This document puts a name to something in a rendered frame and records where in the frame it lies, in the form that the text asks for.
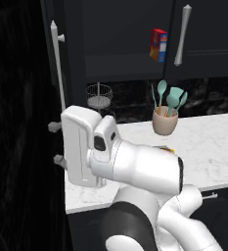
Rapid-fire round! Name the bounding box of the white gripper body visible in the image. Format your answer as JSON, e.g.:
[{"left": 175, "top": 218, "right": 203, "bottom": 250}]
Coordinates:
[{"left": 61, "top": 104, "right": 103, "bottom": 188}]

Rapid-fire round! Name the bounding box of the black lower cabinet front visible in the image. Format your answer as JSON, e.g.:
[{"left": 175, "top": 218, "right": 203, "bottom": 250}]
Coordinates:
[{"left": 67, "top": 204, "right": 120, "bottom": 251}]

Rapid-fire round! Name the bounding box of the black open cabinet door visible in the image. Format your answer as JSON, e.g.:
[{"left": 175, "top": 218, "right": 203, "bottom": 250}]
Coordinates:
[{"left": 40, "top": 0, "right": 88, "bottom": 111}]

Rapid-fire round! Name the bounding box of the black closed cabinet door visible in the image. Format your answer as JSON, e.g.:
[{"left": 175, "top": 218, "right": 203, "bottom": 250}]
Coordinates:
[{"left": 163, "top": 0, "right": 228, "bottom": 82}]

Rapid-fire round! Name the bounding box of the tall black fridge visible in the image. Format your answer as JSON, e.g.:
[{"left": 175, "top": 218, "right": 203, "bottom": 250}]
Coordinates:
[{"left": 0, "top": 0, "right": 69, "bottom": 251}]

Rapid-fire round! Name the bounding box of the beige utensil pot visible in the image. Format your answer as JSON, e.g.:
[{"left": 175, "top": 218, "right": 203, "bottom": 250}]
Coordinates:
[{"left": 151, "top": 105, "right": 179, "bottom": 137}]

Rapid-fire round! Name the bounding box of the thin teal utensil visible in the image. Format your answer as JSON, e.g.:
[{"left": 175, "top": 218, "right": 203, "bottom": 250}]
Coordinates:
[{"left": 150, "top": 83, "right": 160, "bottom": 112}]

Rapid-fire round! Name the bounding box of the teal spoon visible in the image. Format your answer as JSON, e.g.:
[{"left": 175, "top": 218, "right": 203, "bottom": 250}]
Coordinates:
[{"left": 157, "top": 79, "right": 168, "bottom": 116}]

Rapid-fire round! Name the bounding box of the teal spatula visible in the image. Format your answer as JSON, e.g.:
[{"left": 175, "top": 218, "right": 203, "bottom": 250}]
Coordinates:
[{"left": 165, "top": 86, "right": 185, "bottom": 118}]

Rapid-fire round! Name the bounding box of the red blue yellow box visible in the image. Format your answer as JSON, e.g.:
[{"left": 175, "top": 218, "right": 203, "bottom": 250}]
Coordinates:
[{"left": 149, "top": 27, "right": 169, "bottom": 64}]

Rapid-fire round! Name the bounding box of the black drawer front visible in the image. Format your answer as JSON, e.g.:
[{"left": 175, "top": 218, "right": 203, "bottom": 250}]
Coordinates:
[{"left": 188, "top": 185, "right": 228, "bottom": 251}]

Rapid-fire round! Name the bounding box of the grey fridge handle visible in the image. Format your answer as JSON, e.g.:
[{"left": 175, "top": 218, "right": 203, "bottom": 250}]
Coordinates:
[{"left": 47, "top": 121, "right": 68, "bottom": 171}]

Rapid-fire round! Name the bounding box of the wire stand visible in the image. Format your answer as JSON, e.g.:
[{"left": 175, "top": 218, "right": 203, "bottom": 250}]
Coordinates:
[{"left": 85, "top": 81, "right": 114, "bottom": 111}]

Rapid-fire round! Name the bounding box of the long white cabinet door handle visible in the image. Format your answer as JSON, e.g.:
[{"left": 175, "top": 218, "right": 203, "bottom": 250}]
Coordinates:
[
  {"left": 49, "top": 20, "right": 68, "bottom": 113},
  {"left": 173, "top": 3, "right": 193, "bottom": 68}
]

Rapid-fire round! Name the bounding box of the grey drawer handle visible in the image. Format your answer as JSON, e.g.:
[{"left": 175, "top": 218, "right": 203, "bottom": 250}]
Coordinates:
[{"left": 201, "top": 192, "right": 219, "bottom": 201}]

